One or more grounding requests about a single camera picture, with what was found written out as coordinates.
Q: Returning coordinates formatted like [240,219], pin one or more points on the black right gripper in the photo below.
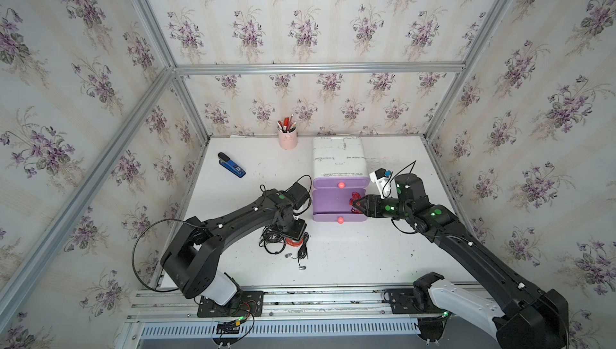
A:
[370,208]

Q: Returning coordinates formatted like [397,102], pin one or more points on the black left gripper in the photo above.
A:
[299,233]

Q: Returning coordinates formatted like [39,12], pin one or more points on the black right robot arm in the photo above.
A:
[518,313]

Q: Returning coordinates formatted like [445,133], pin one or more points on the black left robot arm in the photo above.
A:
[191,259]

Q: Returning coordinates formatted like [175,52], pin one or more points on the white drawer cabinet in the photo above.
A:
[339,157]

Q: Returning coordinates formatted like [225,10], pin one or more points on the pink pen cup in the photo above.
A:
[288,140]

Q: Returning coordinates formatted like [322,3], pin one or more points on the blue stapler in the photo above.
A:
[230,165]

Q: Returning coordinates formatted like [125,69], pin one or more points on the red pens in cup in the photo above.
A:
[286,125]

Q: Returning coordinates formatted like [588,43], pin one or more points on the black wired earphones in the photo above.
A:
[302,253]
[270,235]

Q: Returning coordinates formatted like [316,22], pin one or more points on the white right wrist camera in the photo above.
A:
[382,179]

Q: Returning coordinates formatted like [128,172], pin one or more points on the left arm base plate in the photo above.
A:
[244,303]

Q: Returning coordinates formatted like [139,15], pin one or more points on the aluminium frame rail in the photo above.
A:
[316,68]

